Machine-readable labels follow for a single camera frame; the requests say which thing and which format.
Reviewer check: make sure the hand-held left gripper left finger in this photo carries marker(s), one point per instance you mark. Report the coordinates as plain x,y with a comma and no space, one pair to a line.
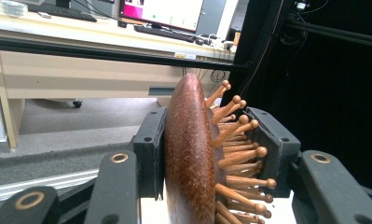
149,155

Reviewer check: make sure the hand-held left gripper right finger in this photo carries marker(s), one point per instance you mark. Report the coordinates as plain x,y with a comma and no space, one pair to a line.
281,149

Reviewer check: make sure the wooden hairbrush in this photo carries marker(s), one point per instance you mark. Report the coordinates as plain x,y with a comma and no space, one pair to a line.
190,155

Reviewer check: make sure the black curtain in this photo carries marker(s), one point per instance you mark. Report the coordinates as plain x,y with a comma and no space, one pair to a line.
329,99

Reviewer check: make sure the office chair base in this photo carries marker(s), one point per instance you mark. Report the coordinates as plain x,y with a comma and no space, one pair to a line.
77,103

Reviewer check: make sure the light wooden office desk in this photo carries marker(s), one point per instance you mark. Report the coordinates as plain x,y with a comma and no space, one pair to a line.
81,77

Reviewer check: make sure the black keyboard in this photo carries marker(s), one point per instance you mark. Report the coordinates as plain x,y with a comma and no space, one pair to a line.
62,12
165,32

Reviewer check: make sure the black computer mouse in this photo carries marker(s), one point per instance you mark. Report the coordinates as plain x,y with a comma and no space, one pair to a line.
122,24

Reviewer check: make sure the monitor with pink screen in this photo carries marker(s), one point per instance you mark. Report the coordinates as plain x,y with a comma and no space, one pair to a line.
171,14

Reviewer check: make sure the small grey phone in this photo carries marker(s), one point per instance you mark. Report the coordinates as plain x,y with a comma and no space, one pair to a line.
44,15

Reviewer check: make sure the white round container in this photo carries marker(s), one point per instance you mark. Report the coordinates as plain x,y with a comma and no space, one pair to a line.
14,7

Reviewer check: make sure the black metal rail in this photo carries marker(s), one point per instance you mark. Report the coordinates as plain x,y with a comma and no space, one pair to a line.
336,32

